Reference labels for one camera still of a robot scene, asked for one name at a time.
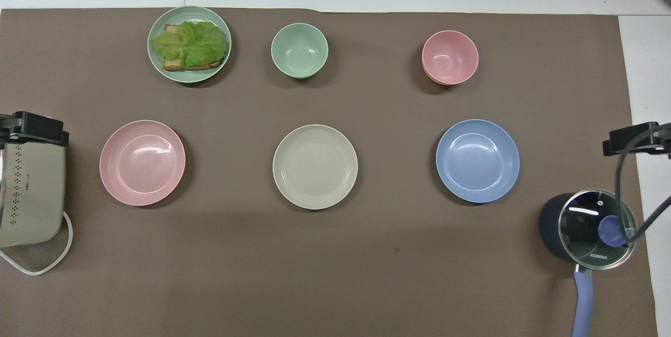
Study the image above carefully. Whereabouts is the blue plate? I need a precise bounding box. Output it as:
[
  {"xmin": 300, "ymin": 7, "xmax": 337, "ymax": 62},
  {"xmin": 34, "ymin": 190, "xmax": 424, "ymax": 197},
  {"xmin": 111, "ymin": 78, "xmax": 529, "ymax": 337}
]
[{"xmin": 436, "ymin": 119, "xmax": 521, "ymax": 204}]

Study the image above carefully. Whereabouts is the white power cord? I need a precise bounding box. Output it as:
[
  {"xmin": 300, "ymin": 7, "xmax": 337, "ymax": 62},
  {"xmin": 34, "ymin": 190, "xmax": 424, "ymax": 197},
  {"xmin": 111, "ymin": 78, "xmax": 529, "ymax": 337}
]
[{"xmin": 0, "ymin": 211, "xmax": 73, "ymax": 276}]

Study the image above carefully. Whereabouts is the toast slice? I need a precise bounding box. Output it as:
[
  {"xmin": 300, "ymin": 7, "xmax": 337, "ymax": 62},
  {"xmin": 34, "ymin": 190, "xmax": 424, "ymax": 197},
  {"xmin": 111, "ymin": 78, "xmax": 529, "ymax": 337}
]
[{"xmin": 163, "ymin": 24, "xmax": 226, "ymax": 71}]

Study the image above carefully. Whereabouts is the black cable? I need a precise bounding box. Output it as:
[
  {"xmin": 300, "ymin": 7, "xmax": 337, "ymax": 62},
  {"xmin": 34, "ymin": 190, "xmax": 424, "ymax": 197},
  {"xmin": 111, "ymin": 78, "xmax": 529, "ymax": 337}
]
[{"xmin": 614, "ymin": 123, "xmax": 671, "ymax": 244}]

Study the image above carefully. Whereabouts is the beige plate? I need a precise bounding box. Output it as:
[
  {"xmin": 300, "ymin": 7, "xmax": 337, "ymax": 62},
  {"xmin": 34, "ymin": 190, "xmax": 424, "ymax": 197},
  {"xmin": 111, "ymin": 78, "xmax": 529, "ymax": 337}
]
[{"xmin": 272, "ymin": 124, "xmax": 359, "ymax": 210}]

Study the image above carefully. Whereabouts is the green bowl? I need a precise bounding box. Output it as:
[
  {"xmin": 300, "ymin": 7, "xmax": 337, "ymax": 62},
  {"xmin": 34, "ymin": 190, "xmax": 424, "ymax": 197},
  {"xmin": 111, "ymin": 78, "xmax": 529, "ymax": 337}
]
[{"xmin": 270, "ymin": 23, "xmax": 329, "ymax": 79}]

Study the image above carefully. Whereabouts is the dark blue saucepan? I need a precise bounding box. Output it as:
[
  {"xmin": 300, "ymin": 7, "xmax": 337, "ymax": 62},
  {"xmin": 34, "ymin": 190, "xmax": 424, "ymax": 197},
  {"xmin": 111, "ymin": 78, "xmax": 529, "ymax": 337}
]
[{"xmin": 539, "ymin": 192, "xmax": 597, "ymax": 337}]

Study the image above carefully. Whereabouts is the green plate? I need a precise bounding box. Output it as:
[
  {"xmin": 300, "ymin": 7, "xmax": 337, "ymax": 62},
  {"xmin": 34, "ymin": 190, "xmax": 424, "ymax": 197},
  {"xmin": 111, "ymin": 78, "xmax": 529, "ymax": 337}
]
[{"xmin": 147, "ymin": 6, "xmax": 232, "ymax": 84}]

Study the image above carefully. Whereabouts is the pink plate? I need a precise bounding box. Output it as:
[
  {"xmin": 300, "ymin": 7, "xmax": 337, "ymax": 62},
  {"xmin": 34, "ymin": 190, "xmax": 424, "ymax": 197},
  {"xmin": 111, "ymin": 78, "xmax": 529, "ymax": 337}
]
[{"xmin": 99, "ymin": 120, "xmax": 186, "ymax": 206}]

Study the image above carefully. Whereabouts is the pink bowl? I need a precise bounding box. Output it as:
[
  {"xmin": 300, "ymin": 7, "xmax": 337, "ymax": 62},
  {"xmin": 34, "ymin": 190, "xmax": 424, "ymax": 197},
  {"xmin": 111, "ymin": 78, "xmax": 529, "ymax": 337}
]
[{"xmin": 421, "ymin": 30, "xmax": 479, "ymax": 86}]

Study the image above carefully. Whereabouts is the green lettuce leaf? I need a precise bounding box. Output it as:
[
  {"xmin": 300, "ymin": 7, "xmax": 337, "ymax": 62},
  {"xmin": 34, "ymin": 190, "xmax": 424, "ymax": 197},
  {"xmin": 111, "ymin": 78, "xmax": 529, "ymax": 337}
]
[{"xmin": 151, "ymin": 21, "xmax": 228, "ymax": 67}]

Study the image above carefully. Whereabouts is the glass pot lid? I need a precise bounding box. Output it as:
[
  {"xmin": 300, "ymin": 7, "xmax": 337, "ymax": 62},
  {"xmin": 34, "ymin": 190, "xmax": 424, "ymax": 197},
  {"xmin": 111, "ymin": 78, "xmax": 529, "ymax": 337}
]
[{"xmin": 558, "ymin": 189, "xmax": 638, "ymax": 270}]

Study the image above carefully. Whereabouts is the black stand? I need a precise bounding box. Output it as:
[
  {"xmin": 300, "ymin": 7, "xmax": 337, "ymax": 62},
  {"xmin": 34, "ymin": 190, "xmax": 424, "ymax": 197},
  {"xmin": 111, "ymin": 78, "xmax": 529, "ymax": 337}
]
[
  {"xmin": 602, "ymin": 122, "xmax": 671, "ymax": 158},
  {"xmin": 0, "ymin": 111, "xmax": 70, "ymax": 147}
]

